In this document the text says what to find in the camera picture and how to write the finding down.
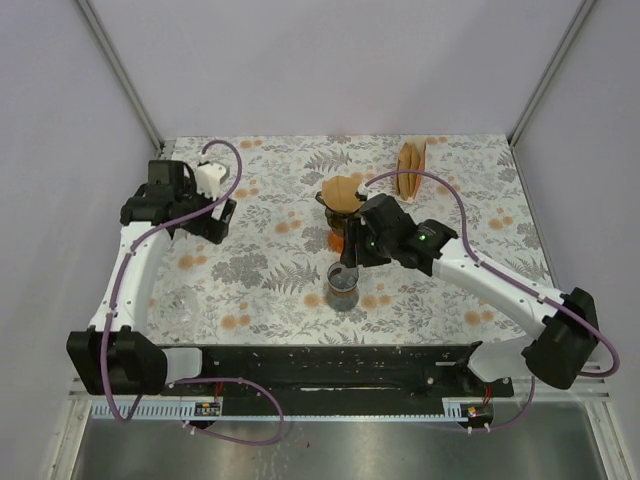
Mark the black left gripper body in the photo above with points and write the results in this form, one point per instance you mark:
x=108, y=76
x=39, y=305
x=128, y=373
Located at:
x=206, y=225

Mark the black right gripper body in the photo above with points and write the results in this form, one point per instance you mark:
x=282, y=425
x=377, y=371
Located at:
x=370, y=249

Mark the brown paper coffee filter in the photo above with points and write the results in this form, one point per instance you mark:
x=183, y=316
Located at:
x=339, y=194

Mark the grey glass carafe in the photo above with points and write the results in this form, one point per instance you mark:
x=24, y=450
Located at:
x=342, y=292

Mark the olive green glass dripper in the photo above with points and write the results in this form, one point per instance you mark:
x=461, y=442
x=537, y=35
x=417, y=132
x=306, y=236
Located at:
x=336, y=221

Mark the clear glass dripper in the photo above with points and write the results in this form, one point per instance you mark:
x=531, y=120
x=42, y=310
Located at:
x=177, y=308

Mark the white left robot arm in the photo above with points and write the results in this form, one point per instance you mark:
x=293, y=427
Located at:
x=114, y=350

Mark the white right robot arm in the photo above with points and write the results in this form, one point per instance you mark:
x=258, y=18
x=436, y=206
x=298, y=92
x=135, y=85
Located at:
x=560, y=328

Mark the coffee filter pack orange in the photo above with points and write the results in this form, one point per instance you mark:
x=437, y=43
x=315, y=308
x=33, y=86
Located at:
x=411, y=157

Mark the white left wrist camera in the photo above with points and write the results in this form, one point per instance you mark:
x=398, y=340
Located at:
x=209, y=177

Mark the white slotted cable duct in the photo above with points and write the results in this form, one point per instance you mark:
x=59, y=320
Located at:
x=310, y=410

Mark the aluminium frame rail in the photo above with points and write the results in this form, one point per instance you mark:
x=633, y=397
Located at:
x=583, y=387

